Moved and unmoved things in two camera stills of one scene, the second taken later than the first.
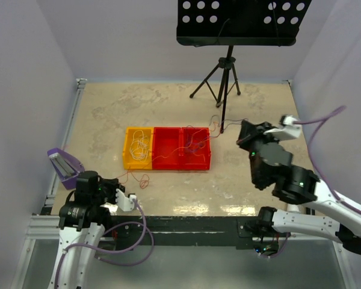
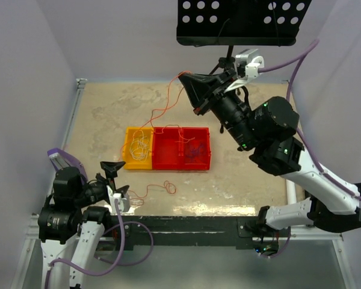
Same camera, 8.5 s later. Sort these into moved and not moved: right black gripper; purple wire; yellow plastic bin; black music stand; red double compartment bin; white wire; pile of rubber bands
Moved: purple wire; pile of rubber bands; right black gripper
Not moved: red double compartment bin; white wire; black music stand; yellow plastic bin
